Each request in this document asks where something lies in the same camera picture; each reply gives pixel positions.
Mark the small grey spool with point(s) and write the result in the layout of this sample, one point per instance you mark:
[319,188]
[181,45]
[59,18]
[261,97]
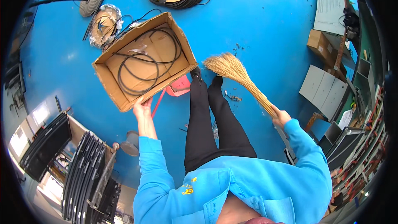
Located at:
[131,144]

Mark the plastic-wrapped cardboard spool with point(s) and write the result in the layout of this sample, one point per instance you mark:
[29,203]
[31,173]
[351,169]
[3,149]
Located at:
[104,26]

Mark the grey metal panels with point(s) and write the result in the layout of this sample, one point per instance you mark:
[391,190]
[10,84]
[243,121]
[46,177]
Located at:
[323,90]

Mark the red dustpan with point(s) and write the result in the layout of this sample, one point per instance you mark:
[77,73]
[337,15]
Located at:
[180,87]

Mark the straw broom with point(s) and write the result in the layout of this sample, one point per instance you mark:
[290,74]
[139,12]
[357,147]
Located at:
[236,71]

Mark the black pole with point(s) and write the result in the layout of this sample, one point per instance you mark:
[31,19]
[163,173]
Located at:
[56,0]

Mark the person's right hand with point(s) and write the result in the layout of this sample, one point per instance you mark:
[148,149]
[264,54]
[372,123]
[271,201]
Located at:
[282,118]

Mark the person's body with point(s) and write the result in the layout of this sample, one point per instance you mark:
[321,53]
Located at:
[242,189]

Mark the black equipment case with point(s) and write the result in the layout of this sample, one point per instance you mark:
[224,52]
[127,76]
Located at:
[343,147]

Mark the clear plastic scrap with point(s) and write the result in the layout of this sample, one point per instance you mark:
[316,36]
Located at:
[139,50]

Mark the rack of black frames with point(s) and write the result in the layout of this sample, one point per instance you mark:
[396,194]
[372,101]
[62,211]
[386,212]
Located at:
[84,177]

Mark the white printed sheet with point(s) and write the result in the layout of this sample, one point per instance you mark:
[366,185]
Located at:
[329,12]

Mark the grey round disc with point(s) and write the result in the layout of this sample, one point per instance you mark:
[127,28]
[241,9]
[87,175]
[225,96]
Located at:
[90,0]

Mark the closed brown carton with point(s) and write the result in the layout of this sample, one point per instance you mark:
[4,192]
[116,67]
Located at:
[321,48]

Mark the brown cardboard box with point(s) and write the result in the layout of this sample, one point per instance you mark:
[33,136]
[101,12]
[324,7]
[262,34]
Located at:
[146,65]

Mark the person's right fingers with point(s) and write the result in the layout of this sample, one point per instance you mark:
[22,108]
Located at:
[276,114]

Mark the person's legs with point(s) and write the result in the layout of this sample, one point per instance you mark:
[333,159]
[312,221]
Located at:
[206,121]

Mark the cluttered shelf rack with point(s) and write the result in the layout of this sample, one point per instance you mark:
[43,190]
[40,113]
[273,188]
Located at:
[363,149]

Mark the stack of black panels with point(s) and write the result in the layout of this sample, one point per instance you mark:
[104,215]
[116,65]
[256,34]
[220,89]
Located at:
[45,146]

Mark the pile of black scraps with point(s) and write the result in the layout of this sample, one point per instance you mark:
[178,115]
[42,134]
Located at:
[233,97]

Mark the person's left hand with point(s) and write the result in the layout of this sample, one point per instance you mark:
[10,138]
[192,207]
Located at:
[142,109]

